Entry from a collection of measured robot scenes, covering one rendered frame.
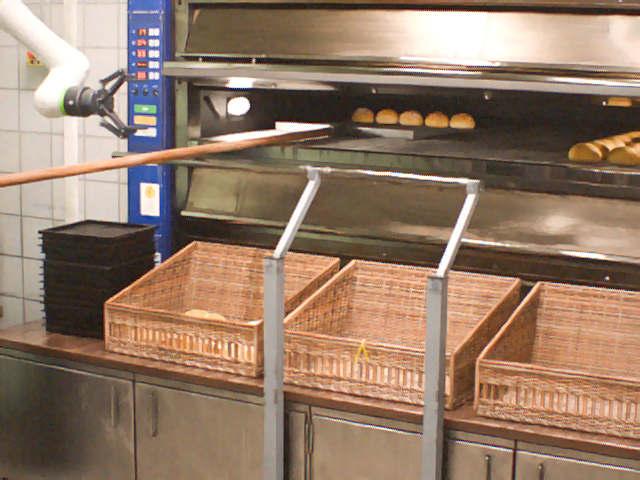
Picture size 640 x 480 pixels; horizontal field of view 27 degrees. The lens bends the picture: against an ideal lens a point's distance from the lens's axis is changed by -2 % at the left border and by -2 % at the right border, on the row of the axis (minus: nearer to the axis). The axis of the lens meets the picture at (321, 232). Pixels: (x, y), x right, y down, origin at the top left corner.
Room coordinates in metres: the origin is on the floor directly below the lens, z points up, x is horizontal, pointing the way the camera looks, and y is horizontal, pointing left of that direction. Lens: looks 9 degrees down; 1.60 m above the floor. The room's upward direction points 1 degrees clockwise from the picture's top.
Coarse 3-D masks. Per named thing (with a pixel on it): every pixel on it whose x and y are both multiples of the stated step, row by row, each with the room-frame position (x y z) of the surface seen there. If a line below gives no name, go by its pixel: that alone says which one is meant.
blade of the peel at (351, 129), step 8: (280, 128) 4.77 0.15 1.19; (288, 128) 4.75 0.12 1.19; (296, 128) 4.73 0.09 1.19; (304, 128) 4.72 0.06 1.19; (312, 128) 4.70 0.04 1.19; (352, 128) 4.62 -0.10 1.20; (360, 128) 4.60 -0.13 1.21; (368, 128) 4.59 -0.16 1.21; (376, 128) 4.85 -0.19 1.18; (384, 128) 4.86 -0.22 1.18; (392, 128) 4.86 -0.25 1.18; (400, 128) 4.86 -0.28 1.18; (408, 128) 4.87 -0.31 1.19; (416, 128) 4.87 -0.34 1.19; (424, 128) 4.87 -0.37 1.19; (384, 136) 4.55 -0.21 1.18; (392, 136) 4.54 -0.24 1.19; (400, 136) 4.52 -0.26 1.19; (408, 136) 4.51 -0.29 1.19; (416, 136) 4.52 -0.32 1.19; (424, 136) 4.57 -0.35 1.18
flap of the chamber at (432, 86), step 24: (168, 72) 4.23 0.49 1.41; (192, 72) 4.19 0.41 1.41; (216, 72) 4.14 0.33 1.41; (240, 72) 4.10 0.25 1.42; (264, 72) 4.06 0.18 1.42; (288, 72) 4.02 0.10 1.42; (456, 96) 3.93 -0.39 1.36; (480, 96) 3.87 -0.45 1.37; (504, 96) 3.80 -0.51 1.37; (528, 96) 3.74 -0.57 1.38; (552, 96) 3.68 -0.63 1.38; (576, 96) 3.62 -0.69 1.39; (600, 96) 3.56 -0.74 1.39; (624, 96) 3.50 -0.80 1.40
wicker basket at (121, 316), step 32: (192, 256) 4.31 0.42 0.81; (224, 256) 4.26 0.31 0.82; (256, 256) 4.20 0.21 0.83; (288, 256) 4.14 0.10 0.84; (320, 256) 4.09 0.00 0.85; (128, 288) 4.02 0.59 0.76; (160, 288) 4.16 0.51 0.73; (192, 288) 4.28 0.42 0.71; (224, 288) 4.23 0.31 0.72; (256, 288) 4.17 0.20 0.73; (288, 288) 4.11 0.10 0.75; (320, 288) 3.95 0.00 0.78; (128, 320) 3.89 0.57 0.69; (160, 320) 3.82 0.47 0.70; (192, 320) 3.76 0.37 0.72; (224, 320) 3.71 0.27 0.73; (256, 320) 4.14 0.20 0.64; (128, 352) 3.88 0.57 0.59; (160, 352) 3.82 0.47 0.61; (192, 352) 3.77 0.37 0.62; (224, 352) 3.71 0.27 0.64; (256, 352) 3.66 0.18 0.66
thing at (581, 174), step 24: (192, 144) 4.37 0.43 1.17; (408, 168) 3.97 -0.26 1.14; (432, 168) 3.93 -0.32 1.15; (456, 168) 3.90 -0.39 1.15; (480, 168) 3.86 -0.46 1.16; (504, 168) 3.82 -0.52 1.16; (528, 168) 3.78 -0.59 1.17; (552, 168) 3.75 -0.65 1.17; (576, 168) 3.72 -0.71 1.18; (600, 168) 3.71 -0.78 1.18
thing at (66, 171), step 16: (320, 128) 4.51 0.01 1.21; (208, 144) 3.96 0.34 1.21; (224, 144) 4.01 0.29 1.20; (240, 144) 4.08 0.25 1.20; (256, 144) 4.16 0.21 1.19; (272, 144) 4.26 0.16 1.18; (112, 160) 3.57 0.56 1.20; (128, 160) 3.62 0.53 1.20; (144, 160) 3.68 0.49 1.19; (160, 160) 3.74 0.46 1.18; (0, 176) 3.21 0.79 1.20; (16, 176) 3.24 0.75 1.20; (32, 176) 3.29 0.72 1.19; (48, 176) 3.34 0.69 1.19; (64, 176) 3.40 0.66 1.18
